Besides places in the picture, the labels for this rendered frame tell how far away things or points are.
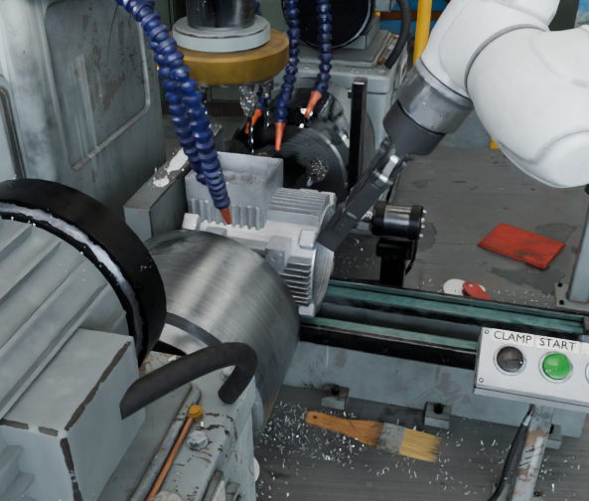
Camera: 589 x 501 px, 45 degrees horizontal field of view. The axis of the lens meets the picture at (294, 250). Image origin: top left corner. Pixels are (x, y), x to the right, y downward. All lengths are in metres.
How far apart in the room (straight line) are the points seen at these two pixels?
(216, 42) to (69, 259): 0.49
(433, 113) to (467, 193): 0.94
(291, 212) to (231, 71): 0.23
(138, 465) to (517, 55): 0.51
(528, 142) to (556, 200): 1.13
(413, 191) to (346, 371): 0.75
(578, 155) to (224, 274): 0.39
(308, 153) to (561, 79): 0.64
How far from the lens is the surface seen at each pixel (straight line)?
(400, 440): 1.10
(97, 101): 1.10
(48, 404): 0.44
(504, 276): 1.50
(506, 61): 0.75
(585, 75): 0.72
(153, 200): 1.00
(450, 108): 0.87
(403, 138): 0.89
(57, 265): 0.51
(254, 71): 0.94
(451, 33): 0.84
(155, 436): 0.60
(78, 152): 1.06
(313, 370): 1.15
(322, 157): 1.26
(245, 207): 1.04
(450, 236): 1.61
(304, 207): 1.05
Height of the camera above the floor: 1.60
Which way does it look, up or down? 32 degrees down
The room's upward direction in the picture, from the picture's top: straight up
